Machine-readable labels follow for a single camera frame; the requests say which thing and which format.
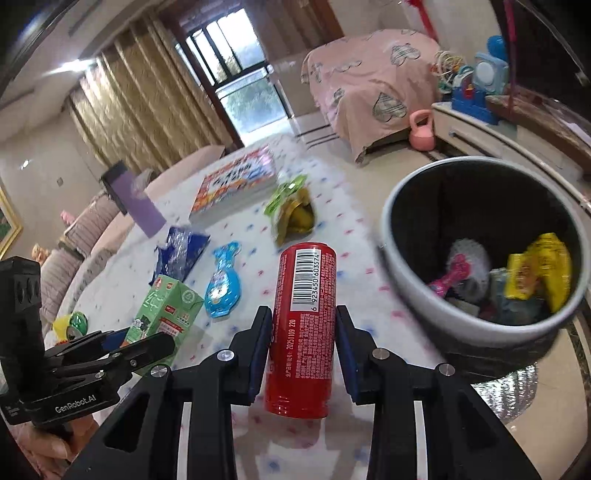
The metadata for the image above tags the red drink can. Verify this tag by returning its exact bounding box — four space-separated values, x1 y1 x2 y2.
264 242 337 420

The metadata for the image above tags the black white-rimmed trash bin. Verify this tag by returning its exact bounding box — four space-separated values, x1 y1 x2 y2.
381 156 590 382

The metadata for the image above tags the left hand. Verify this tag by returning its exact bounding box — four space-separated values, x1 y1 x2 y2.
8 415 99 479

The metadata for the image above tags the yellow green toy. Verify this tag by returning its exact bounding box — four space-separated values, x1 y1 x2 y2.
52 311 88 343

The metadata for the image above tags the green drink carton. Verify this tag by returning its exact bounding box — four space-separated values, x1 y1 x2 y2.
122 275 204 376

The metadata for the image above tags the pink sofa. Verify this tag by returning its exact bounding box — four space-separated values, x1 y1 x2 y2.
31 145 224 333

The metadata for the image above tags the white dotted table cloth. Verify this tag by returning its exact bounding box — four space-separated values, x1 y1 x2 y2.
75 136 441 479

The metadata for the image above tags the dark blue wrapper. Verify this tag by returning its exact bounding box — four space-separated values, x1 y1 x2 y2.
148 225 211 286

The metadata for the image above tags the light blue snack packet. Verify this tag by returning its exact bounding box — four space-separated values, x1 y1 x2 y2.
204 241 242 319

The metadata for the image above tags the purple bottle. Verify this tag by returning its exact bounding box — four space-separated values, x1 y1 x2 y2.
100 160 166 238

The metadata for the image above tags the yellow snack bag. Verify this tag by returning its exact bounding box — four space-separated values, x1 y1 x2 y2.
504 233 572 313

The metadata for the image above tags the colourful children's book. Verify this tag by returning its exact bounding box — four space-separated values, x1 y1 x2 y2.
188 146 279 228

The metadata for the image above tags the green gold snack pouch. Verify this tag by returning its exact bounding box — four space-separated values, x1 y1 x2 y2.
264 174 315 247

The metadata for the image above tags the gold curtain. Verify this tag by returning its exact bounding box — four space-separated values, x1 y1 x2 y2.
65 12 233 173

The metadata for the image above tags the pink kettlebell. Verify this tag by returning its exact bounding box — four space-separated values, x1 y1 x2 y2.
409 109 436 152

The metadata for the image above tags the white TV cabinet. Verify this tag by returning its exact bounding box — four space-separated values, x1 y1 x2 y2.
432 102 590 210

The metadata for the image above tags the blue toy cash register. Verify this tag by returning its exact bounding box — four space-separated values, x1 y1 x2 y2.
452 72 499 125

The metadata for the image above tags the balcony glass door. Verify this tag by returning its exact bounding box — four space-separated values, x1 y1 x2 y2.
179 1 291 145

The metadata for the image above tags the light blue toy box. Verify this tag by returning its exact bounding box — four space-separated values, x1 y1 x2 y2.
473 52 509 95

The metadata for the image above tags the pink heart-patterned cover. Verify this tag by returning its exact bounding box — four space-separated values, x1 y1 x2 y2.
301 29 440 164

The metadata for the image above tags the ferris wheel toy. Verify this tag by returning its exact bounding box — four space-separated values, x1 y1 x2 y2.
431 50 467 96

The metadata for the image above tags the blue spiky ball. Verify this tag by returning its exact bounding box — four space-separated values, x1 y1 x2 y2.
487 35 508 62

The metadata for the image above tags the black television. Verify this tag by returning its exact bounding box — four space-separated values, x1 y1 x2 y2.
491 0 590 120

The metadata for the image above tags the pink stick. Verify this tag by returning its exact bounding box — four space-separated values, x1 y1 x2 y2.
503 0 517 118

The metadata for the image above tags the black camera module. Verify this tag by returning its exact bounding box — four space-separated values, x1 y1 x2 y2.
1 256 44 360

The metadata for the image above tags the framed wall painting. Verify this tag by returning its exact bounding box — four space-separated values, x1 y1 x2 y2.
0 187 22 259

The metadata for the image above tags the red wall decoration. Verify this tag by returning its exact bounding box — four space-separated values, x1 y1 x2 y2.
402 0 439 42

